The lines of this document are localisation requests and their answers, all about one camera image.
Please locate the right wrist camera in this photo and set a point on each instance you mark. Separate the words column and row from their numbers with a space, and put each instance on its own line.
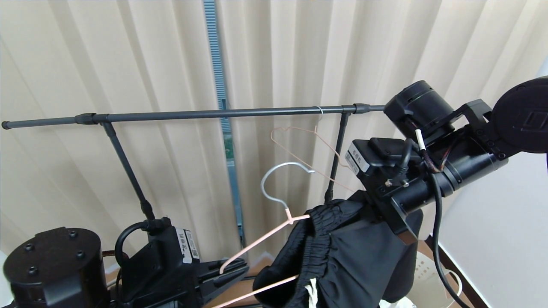
column 372, row 156

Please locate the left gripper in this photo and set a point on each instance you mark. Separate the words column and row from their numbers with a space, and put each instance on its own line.
column 171, row 291

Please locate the black clothes rack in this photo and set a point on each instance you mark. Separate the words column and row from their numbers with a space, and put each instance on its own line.
column 171, row 114

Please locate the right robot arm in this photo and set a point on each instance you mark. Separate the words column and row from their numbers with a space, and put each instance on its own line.
column 421, row 102

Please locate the pink clothes hanger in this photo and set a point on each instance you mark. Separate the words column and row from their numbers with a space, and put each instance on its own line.
column 257, row 244
column 299, row 128

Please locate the white laundry basket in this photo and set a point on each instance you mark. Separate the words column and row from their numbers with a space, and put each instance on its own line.
column 428, row 273

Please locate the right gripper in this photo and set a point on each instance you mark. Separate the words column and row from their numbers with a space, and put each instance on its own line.
column 471, row 169

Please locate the black garment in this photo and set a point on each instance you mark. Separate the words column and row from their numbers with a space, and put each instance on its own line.
column 364, row 265

